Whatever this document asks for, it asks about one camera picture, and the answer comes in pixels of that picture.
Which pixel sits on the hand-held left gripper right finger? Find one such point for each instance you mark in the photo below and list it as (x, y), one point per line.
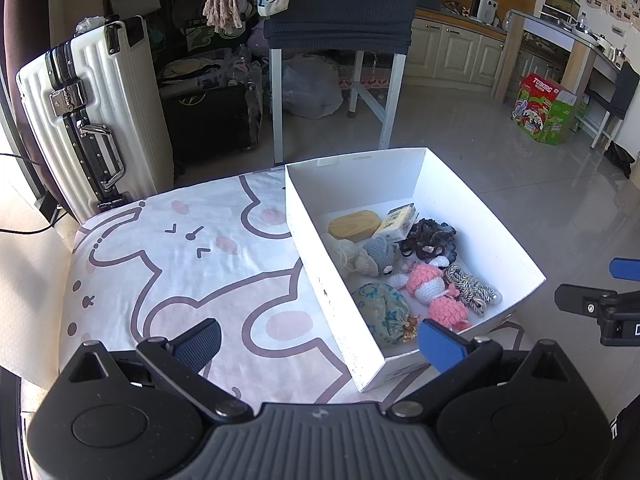
(442, 342)

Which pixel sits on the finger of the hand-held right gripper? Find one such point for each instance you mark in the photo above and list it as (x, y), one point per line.
(627, 269)
(580, 300)

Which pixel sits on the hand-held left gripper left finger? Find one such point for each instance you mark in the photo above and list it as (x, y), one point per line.
(200, 345)

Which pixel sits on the pink crochet doll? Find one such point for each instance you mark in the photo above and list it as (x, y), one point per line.
(430, 285)

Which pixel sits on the floral fabric pouch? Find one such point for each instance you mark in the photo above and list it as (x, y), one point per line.
(382, 310)

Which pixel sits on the grey crochet mouse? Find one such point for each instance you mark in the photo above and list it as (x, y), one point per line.
(380, 252)

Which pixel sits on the dark crochet scrunchie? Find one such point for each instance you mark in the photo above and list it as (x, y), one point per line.
(437, 232)

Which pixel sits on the small pale yellow box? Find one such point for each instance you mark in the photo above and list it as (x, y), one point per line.
(395, 222)

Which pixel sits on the white yarn ball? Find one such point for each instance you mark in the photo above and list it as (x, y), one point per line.
(340, 255)

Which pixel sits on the oval box wooden lid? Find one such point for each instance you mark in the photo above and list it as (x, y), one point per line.
(352, 224)

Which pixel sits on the white cardboard box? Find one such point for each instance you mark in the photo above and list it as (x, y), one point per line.
(350, 185)

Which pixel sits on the black floor bag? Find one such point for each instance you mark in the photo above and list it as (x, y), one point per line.
(620, 157)

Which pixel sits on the black chair white legs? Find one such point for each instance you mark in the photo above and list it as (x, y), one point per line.
(625, 95)

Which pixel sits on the green beer carton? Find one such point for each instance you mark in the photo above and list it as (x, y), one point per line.
(542, 110)

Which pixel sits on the wooden leg bar table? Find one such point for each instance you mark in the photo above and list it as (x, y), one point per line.
(510, 55)

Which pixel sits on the white ribbed suitcase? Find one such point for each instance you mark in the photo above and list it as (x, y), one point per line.
(125, 110)

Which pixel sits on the pink slipper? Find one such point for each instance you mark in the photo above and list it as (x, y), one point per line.
(372, 82)
(349, 82)

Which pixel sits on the glass tank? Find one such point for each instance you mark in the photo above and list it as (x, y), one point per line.
(560, 2)

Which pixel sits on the cream kitchen cabinets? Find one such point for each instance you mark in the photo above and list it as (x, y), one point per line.
(450, 55)

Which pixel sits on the clear plastic bag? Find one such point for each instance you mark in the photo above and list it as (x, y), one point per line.
(210, 67)

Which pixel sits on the white plastic bag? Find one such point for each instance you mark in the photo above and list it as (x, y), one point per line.
(310, 90)

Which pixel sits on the green patterned box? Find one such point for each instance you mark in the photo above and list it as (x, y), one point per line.
(210, 35)

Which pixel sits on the brown curtain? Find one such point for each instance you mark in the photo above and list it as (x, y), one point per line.
(25, 85)

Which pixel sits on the crumpled white bag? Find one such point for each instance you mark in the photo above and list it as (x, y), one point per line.
(90, 25)

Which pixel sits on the navy knit chair cover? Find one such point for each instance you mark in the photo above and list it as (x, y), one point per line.
(345, 5)

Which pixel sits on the white chair frame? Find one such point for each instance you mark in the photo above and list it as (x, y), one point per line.
(277, 110)

